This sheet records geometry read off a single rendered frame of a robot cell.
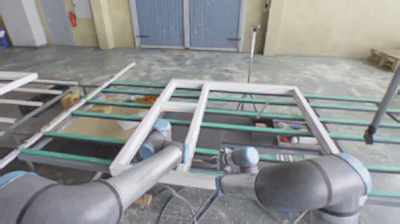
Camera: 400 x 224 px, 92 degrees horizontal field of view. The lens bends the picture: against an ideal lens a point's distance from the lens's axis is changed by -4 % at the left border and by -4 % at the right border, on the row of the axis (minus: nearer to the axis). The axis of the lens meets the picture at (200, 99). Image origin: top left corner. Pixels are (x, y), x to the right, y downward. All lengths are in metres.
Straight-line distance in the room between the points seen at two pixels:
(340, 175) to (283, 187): 0.14
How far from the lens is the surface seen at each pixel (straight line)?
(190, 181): 1.28
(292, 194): 0.55
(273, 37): 7.24
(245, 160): 1.10
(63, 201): 0.48
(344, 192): 0.60
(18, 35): 10.87
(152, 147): 0.96
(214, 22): 7.41
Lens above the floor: 1.89
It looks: 28 degrees down
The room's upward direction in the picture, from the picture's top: straight up
